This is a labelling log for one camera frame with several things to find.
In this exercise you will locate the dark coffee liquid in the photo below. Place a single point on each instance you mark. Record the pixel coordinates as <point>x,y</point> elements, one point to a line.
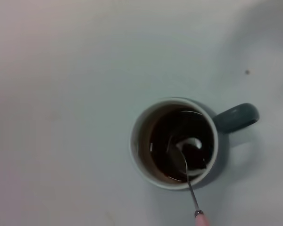
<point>169,127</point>

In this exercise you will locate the grey ceramic cup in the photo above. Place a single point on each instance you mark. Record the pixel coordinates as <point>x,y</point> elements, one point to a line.
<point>235,116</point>

